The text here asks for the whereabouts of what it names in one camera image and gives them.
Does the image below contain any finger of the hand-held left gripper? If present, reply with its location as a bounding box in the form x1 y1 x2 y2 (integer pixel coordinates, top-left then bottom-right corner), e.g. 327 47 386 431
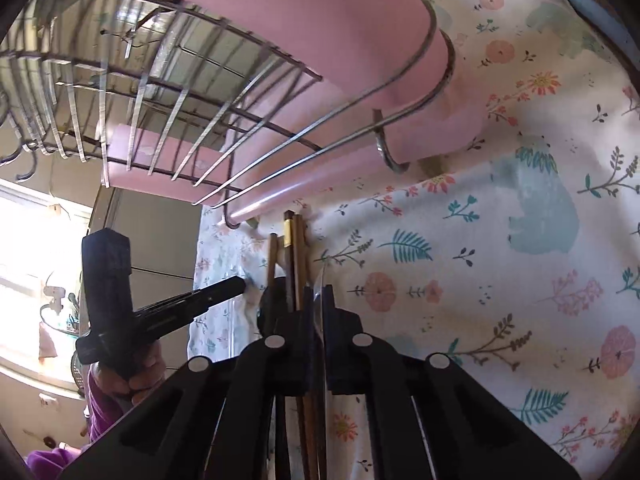
131 276 247 337

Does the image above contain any pink drip tray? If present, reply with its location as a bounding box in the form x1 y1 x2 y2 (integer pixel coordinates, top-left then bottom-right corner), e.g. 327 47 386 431
100 0 490 222

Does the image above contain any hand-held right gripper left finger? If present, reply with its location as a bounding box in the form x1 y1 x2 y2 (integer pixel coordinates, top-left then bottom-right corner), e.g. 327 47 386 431
60 276 307 480

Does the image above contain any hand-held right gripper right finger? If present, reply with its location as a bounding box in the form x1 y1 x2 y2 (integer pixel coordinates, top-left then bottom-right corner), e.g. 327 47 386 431
320 284 582 480

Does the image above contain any floral tablecloth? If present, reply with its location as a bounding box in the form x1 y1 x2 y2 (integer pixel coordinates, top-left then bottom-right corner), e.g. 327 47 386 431
187 0 640 480

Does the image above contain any metal wire dish rack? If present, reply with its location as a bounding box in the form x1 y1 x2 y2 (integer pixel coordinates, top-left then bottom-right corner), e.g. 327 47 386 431
0 0 457 231

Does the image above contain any gold banded wooden chopstick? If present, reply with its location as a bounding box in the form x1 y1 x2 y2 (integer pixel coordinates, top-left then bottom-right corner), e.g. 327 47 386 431
282 210 297 311

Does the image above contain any kitchen window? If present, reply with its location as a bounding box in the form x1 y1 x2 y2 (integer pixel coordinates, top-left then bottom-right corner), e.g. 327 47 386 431
0 180 93 397

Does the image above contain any dark brown wooden chopstick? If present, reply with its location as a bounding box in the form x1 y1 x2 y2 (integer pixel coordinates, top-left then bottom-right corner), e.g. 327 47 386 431
266 232 281 293
293 214 328 480

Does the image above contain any person's left hand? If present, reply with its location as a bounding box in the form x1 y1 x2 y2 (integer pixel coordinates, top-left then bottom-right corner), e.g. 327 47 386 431
92 339 165 407

